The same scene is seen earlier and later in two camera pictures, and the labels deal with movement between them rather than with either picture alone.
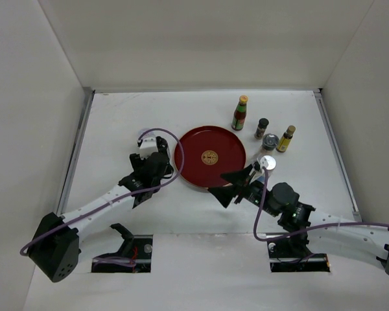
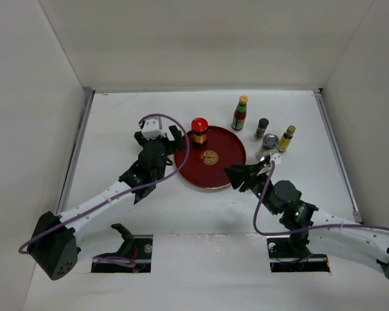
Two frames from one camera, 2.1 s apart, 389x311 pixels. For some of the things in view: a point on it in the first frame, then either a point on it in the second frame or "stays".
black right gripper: [224, 194] → [249, 173]
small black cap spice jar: [263, 122] stays
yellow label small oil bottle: [285, 139] stays
